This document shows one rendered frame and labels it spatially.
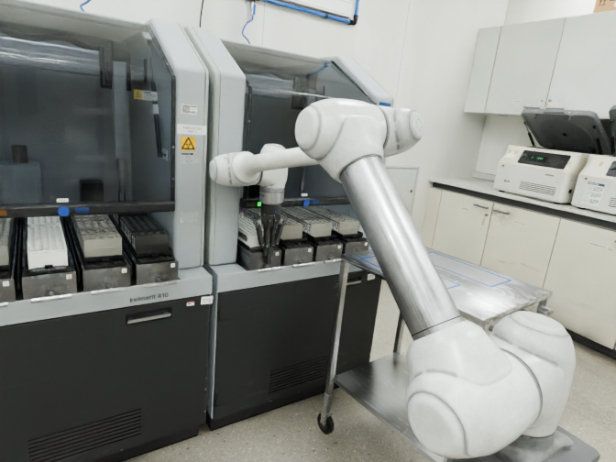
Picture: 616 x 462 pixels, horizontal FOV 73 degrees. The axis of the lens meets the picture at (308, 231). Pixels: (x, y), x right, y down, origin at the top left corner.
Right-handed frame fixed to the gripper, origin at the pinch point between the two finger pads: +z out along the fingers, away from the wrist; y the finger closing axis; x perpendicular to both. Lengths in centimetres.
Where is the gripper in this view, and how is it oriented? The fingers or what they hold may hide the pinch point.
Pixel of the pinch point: (268, 255)
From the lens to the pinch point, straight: 158.7
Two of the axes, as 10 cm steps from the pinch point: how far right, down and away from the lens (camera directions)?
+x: 5.4, 2.5, -8.0
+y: -8.4, 0.7, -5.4
